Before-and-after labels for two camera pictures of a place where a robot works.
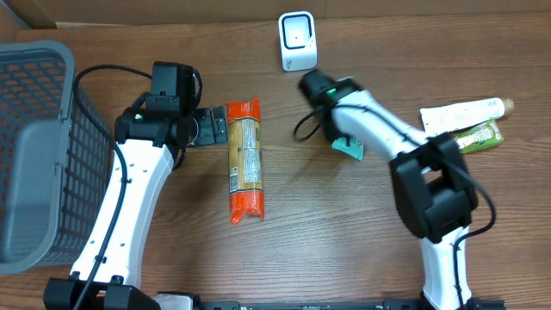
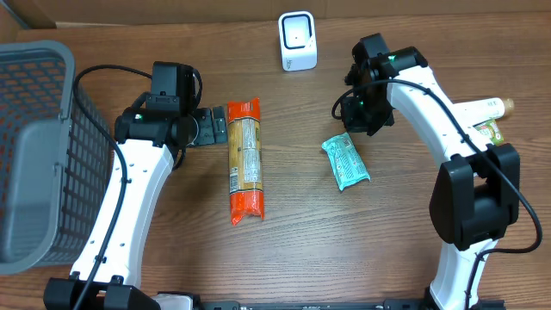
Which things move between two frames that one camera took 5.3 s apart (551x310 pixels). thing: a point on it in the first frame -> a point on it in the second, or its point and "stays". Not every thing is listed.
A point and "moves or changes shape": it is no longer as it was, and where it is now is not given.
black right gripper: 334,136 -> 355,125
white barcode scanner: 297,33 stays
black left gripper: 206,127 stays
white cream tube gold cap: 447,118 stays
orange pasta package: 245,159 stays
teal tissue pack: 355,148 moves or changes shape
